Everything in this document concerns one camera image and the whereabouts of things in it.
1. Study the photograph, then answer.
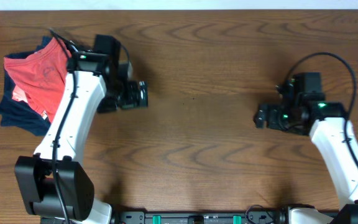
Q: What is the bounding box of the red soccer t-shirt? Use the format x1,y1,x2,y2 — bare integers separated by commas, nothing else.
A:
4,38,71,121

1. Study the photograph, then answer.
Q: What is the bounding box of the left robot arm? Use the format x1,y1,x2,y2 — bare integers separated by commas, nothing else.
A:
14,34,148,223

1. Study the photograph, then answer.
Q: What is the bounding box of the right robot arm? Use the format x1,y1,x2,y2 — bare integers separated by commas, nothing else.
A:
254,72,358,223

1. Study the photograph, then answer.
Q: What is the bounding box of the folded pink shirt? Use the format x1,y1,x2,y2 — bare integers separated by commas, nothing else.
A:
12,86,28,103

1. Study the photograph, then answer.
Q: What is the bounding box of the folded navy garment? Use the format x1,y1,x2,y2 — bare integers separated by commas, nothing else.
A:
0,36,69,136

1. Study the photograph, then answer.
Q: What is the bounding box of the black mounting rail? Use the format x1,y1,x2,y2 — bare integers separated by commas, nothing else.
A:
110,205,295,224

